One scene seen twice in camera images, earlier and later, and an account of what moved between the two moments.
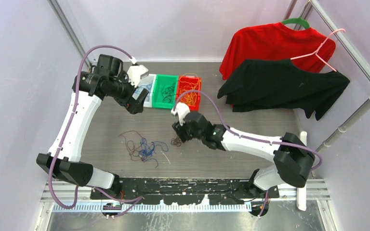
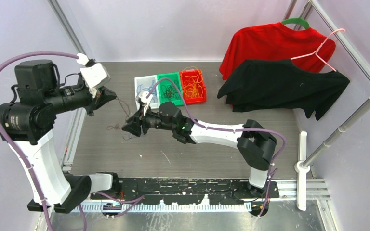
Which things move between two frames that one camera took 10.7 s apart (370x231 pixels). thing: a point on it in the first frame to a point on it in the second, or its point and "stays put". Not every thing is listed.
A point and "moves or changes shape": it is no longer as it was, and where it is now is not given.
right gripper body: (186, 132) to (154, 119)
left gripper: (132, 105) to (103, 95)
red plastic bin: (192, 98) moves or changes shape
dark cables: (167, 93) moves or changes shape
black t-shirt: (280, 83) stays put
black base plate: (230, 191) stays put
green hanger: (297, 20) stays put
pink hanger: (318, 56) stays put
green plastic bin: (165, 92) moves or changes shape
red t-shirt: (304, 46) stays put
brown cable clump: (177, 141) to (117, 126)
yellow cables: (190, 98) moves or changes shape
